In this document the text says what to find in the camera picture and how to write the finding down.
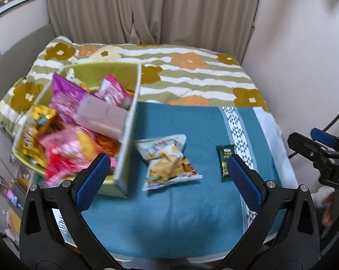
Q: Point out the pale pink snack packet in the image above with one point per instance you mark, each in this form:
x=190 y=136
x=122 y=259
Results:
x=102 y=116

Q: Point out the small dark green sachet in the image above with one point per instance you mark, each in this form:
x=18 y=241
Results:
x=224 y=157

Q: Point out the beige curtain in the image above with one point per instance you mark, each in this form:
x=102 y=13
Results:
x=144 y=8

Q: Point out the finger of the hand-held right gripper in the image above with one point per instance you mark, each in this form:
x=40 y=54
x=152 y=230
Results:
x=324 y=137
x=307 y=146

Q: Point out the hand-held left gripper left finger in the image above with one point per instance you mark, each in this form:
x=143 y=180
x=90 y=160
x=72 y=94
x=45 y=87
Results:
x=92 y=182

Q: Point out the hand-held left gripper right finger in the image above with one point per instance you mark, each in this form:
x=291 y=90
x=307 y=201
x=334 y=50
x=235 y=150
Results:
x=244 y=182

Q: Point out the white snack packet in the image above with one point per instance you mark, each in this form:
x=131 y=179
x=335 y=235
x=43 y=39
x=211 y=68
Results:
x=158 y=146

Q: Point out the potato chips snack packet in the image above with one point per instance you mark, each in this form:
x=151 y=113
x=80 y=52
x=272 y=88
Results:
x=172 y=171

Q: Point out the grey upholstered headboard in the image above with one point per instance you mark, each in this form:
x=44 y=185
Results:
x=15 y=62

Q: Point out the white red shrimp chips bag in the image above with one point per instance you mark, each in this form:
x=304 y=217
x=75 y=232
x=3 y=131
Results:
x=68 y=152

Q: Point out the green cardboard box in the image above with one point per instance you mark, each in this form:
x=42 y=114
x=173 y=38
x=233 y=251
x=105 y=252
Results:
x=102 y=73

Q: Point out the floral striped blanket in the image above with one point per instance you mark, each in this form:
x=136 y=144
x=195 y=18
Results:
x=192 y=76

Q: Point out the teal cloth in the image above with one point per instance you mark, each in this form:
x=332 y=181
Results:
x=186 y=216

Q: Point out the person's right hand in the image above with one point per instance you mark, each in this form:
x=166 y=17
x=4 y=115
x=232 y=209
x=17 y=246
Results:
x=328 y=211

